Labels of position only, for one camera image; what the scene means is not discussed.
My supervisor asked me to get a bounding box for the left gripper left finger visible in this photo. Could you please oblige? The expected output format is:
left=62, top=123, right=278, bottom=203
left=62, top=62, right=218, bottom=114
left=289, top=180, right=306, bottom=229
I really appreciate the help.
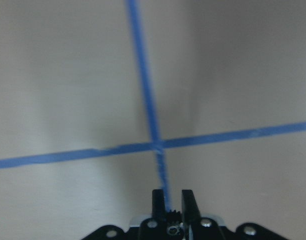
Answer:
left=129, top=189, right=167, bottom=240

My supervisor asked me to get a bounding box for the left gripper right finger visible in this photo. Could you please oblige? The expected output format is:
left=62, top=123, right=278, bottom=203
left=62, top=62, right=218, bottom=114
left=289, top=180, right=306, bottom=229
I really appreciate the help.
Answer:
left=181, top=189, right=226, bottom=240

